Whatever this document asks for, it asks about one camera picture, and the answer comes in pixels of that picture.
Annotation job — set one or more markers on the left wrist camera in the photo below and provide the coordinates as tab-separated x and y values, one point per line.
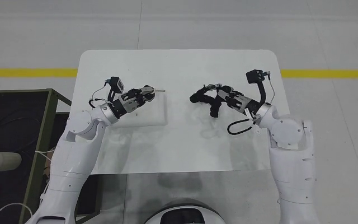
116	84

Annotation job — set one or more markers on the olive metal frame cart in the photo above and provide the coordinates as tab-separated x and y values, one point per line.
42	134

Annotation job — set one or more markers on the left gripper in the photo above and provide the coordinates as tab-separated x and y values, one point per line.
129	103

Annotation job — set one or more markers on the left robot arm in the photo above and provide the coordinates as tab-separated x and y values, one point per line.
70	165

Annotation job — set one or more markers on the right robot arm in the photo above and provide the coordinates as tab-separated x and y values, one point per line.
292	173

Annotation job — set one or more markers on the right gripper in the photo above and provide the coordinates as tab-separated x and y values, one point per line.
246	103

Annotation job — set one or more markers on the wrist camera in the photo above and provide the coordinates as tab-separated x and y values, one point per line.
255	76
116	84

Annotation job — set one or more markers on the small silver key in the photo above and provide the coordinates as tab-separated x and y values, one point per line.
160	91

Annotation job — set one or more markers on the robot body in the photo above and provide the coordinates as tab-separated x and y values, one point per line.
184	214

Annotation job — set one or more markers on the pale grey cylinder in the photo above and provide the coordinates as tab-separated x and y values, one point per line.
8	161

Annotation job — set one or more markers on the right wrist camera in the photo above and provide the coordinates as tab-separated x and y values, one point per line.
255	76

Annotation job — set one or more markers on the white foam pad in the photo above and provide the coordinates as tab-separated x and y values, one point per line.
151	112

